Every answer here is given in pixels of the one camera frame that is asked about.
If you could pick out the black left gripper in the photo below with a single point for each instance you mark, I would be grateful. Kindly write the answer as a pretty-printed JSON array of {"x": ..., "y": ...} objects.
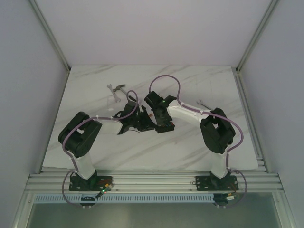
[{"x": 143, "y": 118}]

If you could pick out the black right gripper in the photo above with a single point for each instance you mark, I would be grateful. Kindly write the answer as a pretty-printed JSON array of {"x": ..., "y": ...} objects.
[{"x": 165, "y": 122}]

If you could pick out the black fuse box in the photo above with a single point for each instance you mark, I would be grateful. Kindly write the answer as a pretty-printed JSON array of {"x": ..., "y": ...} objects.
[{"x": 166, "y": 128}]

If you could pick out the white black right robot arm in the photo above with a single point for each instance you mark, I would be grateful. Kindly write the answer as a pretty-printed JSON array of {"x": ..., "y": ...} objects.
[{"x": 217, "y": 132}]

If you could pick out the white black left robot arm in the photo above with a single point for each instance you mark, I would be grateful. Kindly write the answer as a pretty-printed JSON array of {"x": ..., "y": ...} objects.
[{"x": 78, "y": 136}]

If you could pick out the silver wrench left side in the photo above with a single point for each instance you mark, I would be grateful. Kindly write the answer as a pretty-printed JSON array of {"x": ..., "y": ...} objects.
[{"x": 116, "y": 98}]

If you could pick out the silver wrench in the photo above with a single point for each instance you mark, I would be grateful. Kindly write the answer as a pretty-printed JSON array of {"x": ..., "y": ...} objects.
[
  {"x": 116, "y": 98},
  {"x": 200, "y": 102}
]

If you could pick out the silver wrench right side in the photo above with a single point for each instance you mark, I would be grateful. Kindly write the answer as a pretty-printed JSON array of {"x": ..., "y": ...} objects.
[{"x": 200, "y": 102}]

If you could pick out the black handle claw hammer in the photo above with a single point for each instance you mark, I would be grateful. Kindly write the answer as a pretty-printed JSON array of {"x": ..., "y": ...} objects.
[{"x": 120, "y": 88}]

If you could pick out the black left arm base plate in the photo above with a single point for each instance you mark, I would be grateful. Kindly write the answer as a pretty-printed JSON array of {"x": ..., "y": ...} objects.
[{"x": 95, "y": 183}]

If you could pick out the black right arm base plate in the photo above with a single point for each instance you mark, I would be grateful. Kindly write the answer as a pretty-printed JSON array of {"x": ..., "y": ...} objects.
[{"x": 212, "y": 183}]

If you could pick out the aluminium mounting rail frame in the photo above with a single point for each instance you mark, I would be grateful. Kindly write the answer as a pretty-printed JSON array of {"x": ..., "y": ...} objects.
[{"x": 152, "y": 162}]

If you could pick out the white slotted cable duct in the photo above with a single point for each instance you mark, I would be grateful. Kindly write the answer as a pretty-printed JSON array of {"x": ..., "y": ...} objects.
[{"x": 126, "y": 198}]

